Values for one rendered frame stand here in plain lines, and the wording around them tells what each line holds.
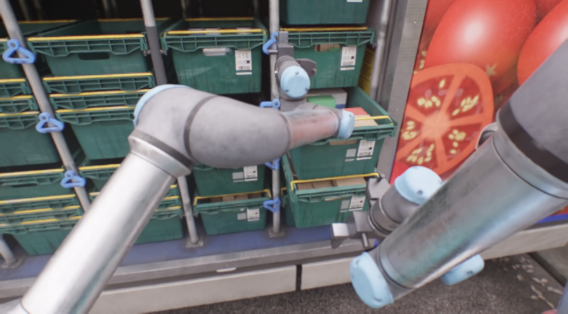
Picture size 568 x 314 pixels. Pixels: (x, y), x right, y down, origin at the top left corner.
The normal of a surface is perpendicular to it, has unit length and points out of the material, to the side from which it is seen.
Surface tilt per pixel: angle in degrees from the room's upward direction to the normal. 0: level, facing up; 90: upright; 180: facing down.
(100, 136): 96
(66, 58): 94
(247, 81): 96
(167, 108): 37
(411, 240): 85
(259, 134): 66
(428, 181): 24
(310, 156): 99
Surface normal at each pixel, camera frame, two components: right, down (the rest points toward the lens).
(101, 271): 0.80, 0.18
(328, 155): 0.16, 0.60
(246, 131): 0.46, -0.06
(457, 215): -0.88, 0.25
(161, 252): 0.00, -0.88
